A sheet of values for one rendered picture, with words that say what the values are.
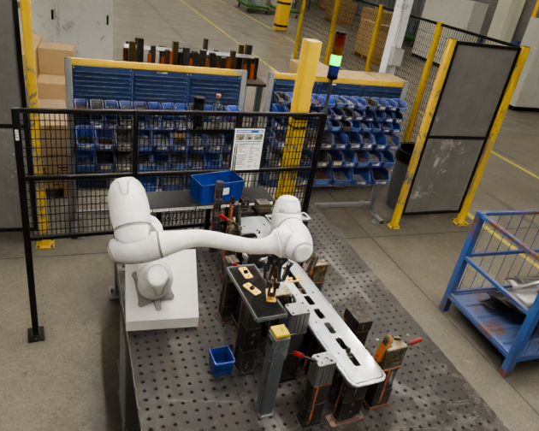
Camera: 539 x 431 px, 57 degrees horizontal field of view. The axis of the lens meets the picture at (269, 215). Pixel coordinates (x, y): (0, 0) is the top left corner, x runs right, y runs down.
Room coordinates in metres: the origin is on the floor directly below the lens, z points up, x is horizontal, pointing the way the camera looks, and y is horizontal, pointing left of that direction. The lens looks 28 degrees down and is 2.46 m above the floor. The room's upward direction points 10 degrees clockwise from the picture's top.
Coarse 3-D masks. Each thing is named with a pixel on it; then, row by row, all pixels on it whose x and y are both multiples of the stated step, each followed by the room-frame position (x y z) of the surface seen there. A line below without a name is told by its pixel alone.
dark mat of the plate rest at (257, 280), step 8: (232, 272) 1.86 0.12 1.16; (240, 272) 1.87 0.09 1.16; (256, 272) 1.89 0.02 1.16; (240, 280) 1.81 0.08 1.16; (248, 280) 1.82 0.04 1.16; (256, 280) 1.83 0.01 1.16; (240, 288) 1.75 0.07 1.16; (264, 288) 1.78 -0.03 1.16; (248, 296) 1.71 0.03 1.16; (256, 296) 1.72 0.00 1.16; (264, 296) 1.73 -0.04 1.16; (256, 304) 1.66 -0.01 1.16; (264, 304) 1.67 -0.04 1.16; (272, 304) 1.68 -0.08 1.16; (256, 312) 1.61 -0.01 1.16; (264, 312) 1.62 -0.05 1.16; (272, 312) 1.63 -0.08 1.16; (280, 312) 1.64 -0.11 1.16
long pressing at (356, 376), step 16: (256, 224) 2.62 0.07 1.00; (304, 272) 2.20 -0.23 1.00; (304, 288) 2.06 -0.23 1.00; (320, 304) 1.95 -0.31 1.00; (320, 320) 1.83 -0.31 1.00; (336, 320) 1.85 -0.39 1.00; (320, 336) 1.72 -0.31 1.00; (336, 336) 1.74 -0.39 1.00; (352, 336) 1.76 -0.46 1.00; (336, 352) 1.63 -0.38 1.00; (352, 352) 1.65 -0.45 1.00; (368, 352) 1.67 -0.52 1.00; (336, 368) 1.55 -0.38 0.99; (352, 368) 1.56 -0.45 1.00; (368, 368) 1.57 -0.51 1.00; (352, 384) 1.47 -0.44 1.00; (368, 384) 1.49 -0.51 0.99
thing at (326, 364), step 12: (324, 360) 1.51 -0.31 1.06; (312, 372) 1.50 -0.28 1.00; (324, 372) 1.49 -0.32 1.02; (312, 384) 1.48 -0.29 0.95; (324, 384) 1.50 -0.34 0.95; (312, 396) 1.48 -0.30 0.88; (324, 396) 1.51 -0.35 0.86; (300, 408) 1.52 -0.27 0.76; (312, 408) 1.48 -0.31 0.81; (300, 420) 1.50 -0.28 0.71; (312, 420) 1.49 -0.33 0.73
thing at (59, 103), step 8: (40, 104) 4.80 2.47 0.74; (48, 104) 4.84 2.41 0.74; (56, 104) 4.87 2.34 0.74; (64, 104) 4.91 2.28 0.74; (40, 128) 4.24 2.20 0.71; (48, 128) 4.27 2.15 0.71; (56, 128) 4.31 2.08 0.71; (64, 128) 4.34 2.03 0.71; (48, 136) 4.27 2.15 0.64; (56, 136) 4.31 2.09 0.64; (64, 136) 4.34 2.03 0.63; (48, 144) 4.27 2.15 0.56; (56, 144) 4.30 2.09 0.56; (64, 144) 4.34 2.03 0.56; (48, 152) 4.27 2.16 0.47; (64, 152) 4.34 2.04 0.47; (48, 160) 4.27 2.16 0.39; (64, 160) 4.34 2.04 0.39; (48, 168) 4.26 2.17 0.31; (56, 168) 4.30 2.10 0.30; (64, 168) 4.34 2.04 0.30; (48, 184) 4.26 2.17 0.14; (56, 184) 4.33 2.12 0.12; (64, 184) 4.32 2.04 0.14; (64, 192) 4.32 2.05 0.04
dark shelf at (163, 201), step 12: (156, 192) 2.76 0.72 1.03; (168, 192) 2.78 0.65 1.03; (180, 192) 2.81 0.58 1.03; (252, 192) 2.99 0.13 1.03; (264, 192) 3.02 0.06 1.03; (156, 204) 2.60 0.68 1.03; (168, 204) 2.63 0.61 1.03; (180, 204) 2.65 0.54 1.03; (192, 204) 2.68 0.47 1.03; (204, 204) 2.71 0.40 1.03; (228, 204) 2.78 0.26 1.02; (252, 204) 2.86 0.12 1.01
